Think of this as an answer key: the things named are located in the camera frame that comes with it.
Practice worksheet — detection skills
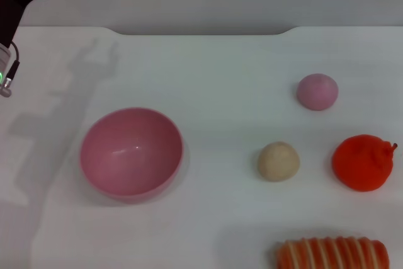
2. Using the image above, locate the pink plastic bowl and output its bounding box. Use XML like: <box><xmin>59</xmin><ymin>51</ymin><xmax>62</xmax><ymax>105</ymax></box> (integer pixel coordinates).
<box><xmin>79</xmin><ymin>107</ymin><xmax>184</xmax><ymax>204</ymax></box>

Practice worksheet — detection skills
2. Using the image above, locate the pink toy peach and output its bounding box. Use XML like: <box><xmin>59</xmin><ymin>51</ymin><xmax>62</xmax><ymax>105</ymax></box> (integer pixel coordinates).
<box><xmin>296</xmin><ymin>73</ymin><xmax>339</xmax><ymax>112</ymax></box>

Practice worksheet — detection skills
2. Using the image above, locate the beige round toy bun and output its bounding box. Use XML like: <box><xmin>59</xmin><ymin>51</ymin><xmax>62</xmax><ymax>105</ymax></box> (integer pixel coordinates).
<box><xmin>258</xmin><ymin>141</ymin><xmax>300</xmax><ymax>183</ymax></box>

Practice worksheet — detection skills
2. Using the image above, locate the red-orange toy fruit with stem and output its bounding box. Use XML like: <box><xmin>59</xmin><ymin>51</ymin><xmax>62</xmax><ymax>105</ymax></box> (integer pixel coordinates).
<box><xmin>332</xmin><ymin>134</ymin><xmax>398</xmax><ymax>193</ymax></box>

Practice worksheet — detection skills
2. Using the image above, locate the orange white-striped toy salmon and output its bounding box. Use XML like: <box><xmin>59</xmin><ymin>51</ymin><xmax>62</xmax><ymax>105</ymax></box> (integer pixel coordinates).
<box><xmin>275</xmin><ymin>236</ymin><xmax>390</xmax><ymax>269</ymax></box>

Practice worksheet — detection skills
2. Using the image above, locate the left arm connector cable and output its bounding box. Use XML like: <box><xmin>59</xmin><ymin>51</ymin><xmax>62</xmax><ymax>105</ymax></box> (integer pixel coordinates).
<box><xmin>0</xmin><ymin>40</ymin><xmax>21</xmax><ymax>98</ymax></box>

